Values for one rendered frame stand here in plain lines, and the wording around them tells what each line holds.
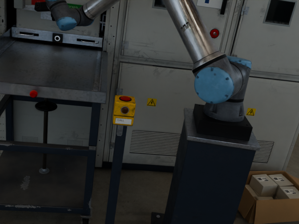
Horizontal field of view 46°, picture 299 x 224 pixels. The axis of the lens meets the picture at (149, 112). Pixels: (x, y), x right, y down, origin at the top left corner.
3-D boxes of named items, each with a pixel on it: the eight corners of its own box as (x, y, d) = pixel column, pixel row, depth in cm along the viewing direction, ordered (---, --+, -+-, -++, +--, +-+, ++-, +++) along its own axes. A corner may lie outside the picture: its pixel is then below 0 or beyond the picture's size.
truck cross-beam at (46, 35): (102, 47, 220) (103, 38, 218) (11, 37, 212) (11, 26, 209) (102, 45, 225) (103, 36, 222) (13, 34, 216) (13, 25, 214)
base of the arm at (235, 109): (238, 111, 174) (243, 91, 170) (248, 125, 156) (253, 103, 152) (200, 106, 173) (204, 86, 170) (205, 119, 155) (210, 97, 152)
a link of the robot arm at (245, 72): (248, 95, 164) (256, 58, 158) (238, 102, 150) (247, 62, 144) (217, 87, 171) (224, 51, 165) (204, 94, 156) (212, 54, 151)
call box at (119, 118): (132, 127, 140) (135, 103, 136) (112, 125, 139) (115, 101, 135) (131, 118, 147) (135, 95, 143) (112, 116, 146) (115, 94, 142)
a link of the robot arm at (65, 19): (83, 22, 179) (73, 1, 179) (68, 23, 169) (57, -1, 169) (72, 32, 184) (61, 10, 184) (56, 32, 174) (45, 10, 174)
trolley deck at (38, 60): (105, 103, 159) (107, 91, 157) (-41, 90, 150) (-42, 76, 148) (107, 61, 221) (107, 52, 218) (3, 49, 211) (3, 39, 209)
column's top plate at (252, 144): (244, 120, 181) (245, 116, 181) (259, 151, 152) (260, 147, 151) (183, 110, 181) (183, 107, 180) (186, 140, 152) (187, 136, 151)
